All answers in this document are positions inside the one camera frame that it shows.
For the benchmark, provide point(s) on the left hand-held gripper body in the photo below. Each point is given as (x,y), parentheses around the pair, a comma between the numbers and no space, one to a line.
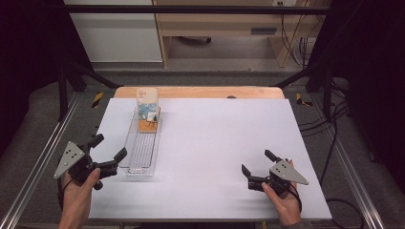
(74,162)

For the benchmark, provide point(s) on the black frame strut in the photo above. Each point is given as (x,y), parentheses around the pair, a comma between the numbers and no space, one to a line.
(62,95)
(326,92)

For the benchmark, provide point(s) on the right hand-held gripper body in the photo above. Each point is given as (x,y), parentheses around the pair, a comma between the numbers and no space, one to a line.
(283,176)

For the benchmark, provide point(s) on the person's left hand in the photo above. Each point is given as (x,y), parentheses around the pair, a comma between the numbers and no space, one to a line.
(76,197)

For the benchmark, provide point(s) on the beige illustrated phone case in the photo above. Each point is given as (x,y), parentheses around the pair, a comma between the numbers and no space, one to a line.
(147,109)

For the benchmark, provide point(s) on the clear plastic storage tray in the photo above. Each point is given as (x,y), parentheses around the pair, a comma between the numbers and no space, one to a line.
(141,152)

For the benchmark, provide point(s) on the white cabinet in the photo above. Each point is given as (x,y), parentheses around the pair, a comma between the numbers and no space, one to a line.
(121,35)

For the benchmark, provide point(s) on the black curtain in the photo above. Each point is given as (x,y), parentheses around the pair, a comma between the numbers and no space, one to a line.
(28,47)
(375,79)

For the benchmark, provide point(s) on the black horizontal frame bar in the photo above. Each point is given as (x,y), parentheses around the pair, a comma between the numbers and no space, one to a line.
(191,9)

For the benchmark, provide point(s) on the aluminium rail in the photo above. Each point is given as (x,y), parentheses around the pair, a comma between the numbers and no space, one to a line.
(353,178)
(41,152)

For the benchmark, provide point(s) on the light wooden desk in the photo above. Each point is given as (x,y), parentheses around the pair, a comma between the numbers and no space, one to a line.
(223,24)

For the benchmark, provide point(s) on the person's right hand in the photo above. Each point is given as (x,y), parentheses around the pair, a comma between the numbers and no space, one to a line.
(285,203)

